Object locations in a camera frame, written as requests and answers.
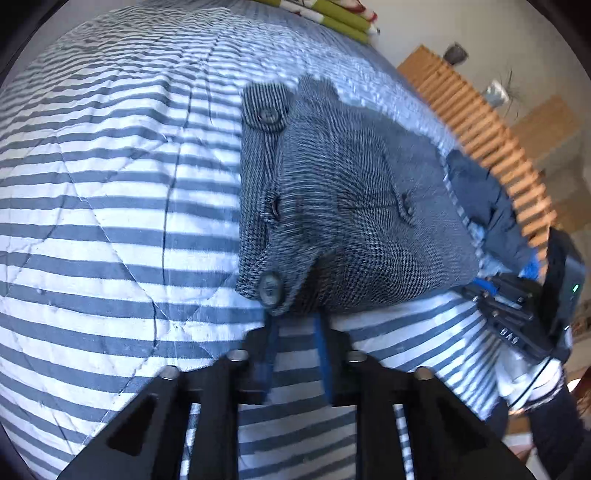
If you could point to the person's right forearm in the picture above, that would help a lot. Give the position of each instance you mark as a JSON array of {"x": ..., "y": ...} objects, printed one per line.
[{"x": 563, "y": 429}]

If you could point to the bright blue cloth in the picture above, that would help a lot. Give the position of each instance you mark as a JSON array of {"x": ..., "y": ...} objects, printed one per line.
[{"x": 533, "y": 267}]

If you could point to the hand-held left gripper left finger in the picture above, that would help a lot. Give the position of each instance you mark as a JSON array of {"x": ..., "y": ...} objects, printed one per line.
[{"x": 272, "y": 344}]

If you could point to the wooden slatted bench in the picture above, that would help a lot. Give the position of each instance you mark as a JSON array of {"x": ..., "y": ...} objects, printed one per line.
[{"x": 461, "y": 101}]

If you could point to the blue white striped bed quilt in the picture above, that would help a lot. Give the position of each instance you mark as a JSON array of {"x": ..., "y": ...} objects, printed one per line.
[{"x": 92, "y": 207}]

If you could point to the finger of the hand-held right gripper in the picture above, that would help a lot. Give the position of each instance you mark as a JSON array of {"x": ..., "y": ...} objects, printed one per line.
[{"x": 478, "y": 290}]

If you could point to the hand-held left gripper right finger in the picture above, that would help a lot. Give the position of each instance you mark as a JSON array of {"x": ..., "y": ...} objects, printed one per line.
[{"x": 324, "y": 360}]

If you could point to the grey vase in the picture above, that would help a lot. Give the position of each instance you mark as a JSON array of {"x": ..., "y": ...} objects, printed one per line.
[{"x": 496, "y": 93}]

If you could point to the green folded blanket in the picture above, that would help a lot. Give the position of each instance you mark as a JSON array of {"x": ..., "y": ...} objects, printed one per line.
[{"x": 344, "y": 24}]

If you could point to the light blue cloth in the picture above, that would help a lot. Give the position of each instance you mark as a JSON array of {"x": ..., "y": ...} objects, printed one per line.
[{"x": 480, "y": 249}]

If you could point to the wooden cabinet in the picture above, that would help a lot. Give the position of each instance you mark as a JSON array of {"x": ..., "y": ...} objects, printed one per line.
[{"x": 545, "y": 124}]

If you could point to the grey checked pants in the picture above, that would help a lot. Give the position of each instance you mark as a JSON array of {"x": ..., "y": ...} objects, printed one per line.
[{"x": 346, "y": 207}]

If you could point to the dark vase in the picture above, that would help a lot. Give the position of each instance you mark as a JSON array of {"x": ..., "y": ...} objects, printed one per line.
[{"x": 455, "y": 53}]

